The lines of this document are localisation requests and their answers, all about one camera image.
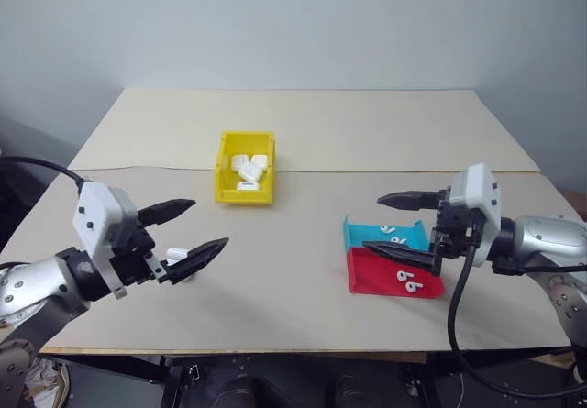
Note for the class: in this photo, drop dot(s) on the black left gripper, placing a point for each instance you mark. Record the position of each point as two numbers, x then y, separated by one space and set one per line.
133 256

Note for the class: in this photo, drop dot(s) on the blue plastic tray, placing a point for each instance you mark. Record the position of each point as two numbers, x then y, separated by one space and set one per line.
362 234

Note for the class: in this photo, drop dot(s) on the yellow plastic bin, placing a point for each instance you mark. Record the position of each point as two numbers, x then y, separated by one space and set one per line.
243 196

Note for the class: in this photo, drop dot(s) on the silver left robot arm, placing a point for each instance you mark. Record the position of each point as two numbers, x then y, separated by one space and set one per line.
27 284

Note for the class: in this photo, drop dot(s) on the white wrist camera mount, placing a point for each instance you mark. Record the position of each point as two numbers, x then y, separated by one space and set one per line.
98 211
477 188

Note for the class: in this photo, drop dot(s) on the black metal table frame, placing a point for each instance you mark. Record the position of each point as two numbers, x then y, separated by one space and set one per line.
137 371

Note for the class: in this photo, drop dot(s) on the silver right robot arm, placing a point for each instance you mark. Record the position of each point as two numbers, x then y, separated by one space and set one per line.
546 238

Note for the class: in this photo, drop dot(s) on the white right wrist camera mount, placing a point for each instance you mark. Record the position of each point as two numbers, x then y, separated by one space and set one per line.
477 188

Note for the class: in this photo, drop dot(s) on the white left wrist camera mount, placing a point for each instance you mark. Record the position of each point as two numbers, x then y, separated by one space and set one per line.
98 211

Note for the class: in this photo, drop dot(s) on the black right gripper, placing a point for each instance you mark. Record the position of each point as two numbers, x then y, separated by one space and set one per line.
456 234

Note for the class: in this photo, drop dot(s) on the red plastic tray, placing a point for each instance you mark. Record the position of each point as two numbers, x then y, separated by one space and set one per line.
371 275

